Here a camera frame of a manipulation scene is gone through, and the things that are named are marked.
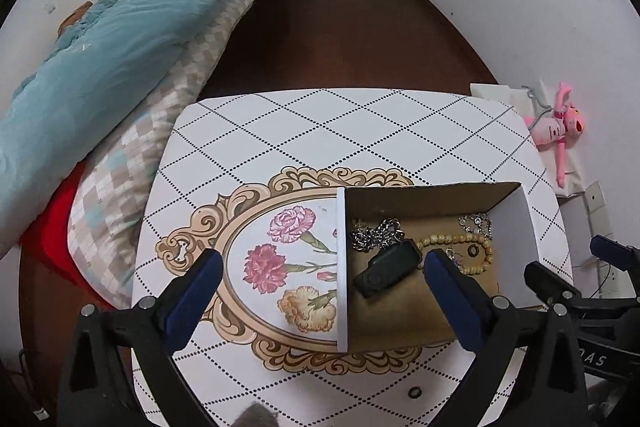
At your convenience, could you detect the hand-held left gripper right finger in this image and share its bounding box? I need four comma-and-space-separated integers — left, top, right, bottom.
424, 248, 588, 427

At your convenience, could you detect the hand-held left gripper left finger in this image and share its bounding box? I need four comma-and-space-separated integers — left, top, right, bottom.
57, 248, 224, 427

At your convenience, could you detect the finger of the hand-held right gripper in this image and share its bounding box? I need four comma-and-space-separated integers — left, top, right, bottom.
524, 261, 585, 308
590, 234, 640, 272

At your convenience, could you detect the white cardboard box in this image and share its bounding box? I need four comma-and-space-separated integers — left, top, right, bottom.
335, 182, 546, 353

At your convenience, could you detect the wooden bead bracelet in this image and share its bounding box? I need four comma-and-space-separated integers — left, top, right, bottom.
417, 232, 493, 277

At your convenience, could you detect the black smart band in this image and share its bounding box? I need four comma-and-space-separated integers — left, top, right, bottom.
353, 239, 422, 299

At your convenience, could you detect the thick silver chain bracelet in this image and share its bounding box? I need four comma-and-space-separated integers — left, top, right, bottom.
350, 218, 406, 253

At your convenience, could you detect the checkered bed blanket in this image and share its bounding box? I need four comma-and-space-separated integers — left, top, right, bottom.
67, 0, 288, 310

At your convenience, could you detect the pink plush toy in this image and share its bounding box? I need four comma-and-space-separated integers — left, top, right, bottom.
530, 82, 586, 188

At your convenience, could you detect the red blanket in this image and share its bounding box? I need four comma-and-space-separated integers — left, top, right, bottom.
20, 159, 118, 310

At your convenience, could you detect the white diamond-pattern tablecloth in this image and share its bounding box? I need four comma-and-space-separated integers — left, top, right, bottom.
131, 88, 573, 427

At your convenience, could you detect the light blue quilt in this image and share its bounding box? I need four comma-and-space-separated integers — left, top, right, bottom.
0, 0, 301, 258

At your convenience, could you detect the white wall socket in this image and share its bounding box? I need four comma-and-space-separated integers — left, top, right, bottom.
585, 181, 611, 238
600, 264, 632, 298

